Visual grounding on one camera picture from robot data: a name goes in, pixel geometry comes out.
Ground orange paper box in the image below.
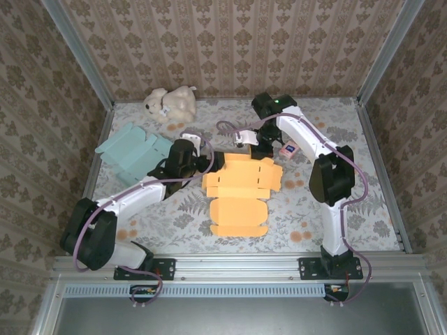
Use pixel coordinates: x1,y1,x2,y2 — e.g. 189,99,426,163
201,151,283,238

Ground light blue paper box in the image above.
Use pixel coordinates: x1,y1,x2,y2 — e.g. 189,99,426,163
95,124,175,188

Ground pink tissue pack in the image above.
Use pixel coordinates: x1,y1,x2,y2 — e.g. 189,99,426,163
279,141,300,158

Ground white plush dog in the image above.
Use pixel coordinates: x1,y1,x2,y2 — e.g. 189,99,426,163
142,86,197,124

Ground grey metal sheet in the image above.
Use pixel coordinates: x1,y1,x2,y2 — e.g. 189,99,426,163
31,278,437,335

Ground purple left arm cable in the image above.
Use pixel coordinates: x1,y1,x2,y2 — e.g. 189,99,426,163
72,131,214,308

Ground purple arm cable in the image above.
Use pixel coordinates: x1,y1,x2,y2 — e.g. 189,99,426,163
216,112,372,308
72,131,214,308

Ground aluminium side rail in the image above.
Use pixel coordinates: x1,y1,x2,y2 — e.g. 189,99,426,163
356,99,413,255
65,104,115,255

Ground aluminium frame rail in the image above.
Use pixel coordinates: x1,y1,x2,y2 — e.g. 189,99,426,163
51,254,430,280

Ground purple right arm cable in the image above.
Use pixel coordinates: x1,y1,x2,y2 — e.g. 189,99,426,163
216,112,372,308

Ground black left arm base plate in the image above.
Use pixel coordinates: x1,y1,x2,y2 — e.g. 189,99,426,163
113,257,176,281

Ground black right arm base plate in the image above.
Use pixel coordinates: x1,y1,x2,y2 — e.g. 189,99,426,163
298,257,364,281

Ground grey slotted cable duct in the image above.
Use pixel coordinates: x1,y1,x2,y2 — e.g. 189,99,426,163
64,283,326,298

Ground aluminium corner post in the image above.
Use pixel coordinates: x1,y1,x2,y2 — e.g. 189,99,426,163
40,0,115,111
356,0,427,105

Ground black electronics board with wires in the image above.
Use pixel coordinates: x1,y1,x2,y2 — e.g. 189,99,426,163
323,283,350,302
129,284,162,303

